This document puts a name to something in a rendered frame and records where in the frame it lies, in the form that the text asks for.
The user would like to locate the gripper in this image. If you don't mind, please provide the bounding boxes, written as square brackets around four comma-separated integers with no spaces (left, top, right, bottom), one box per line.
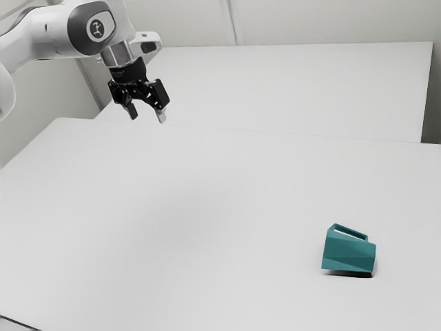
[106,57,171,124]

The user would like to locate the teal faceted mug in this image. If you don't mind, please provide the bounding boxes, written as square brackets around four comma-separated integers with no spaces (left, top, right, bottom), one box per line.
[320,223,378,279]

